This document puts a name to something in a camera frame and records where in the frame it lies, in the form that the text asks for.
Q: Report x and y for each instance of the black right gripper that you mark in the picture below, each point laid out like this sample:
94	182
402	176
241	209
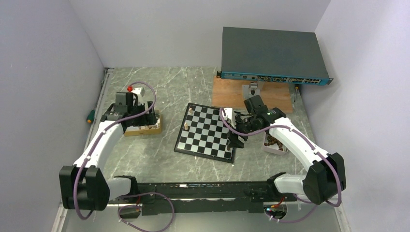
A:
234	141

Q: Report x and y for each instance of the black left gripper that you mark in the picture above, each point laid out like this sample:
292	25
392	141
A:
147	119

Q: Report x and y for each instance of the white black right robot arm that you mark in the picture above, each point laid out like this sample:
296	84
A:
325	178

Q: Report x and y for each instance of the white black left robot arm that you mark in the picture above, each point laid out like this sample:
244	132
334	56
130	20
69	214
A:
82	184

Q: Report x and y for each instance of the wooden board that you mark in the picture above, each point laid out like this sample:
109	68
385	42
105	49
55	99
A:
229	93

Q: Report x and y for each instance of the gold metal tin tray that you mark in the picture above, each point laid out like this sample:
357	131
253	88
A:
146	130

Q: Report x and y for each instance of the black and white chessboard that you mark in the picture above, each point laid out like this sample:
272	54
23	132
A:
207	135

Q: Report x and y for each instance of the pink plastic tray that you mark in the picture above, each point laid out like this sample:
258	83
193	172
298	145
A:
273	146

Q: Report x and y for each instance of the green orange screwdriver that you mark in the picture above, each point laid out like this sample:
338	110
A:
91	116

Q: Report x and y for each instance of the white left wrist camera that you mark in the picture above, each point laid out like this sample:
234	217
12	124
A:
139	92

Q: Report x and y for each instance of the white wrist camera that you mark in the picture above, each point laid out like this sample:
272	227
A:
228	115
139	92

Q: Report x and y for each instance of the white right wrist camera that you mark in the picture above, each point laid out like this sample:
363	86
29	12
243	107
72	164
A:
228	115

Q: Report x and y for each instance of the metal bracket with knob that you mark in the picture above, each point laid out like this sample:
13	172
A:
250	90

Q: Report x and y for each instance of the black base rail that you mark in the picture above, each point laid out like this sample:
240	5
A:
203	197

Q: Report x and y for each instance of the blue grey network switch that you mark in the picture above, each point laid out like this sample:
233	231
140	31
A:
275	56

